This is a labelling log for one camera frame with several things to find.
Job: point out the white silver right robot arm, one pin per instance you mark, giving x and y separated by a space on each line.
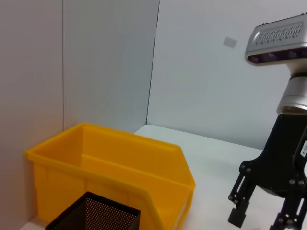
295 100

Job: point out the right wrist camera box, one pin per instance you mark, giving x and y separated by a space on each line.
275 40

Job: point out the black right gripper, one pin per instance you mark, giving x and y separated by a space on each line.
280 155

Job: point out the yellow plastic bin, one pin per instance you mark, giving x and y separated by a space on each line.
72 187

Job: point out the black mesh pen holder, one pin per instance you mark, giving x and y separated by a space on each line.
96 213

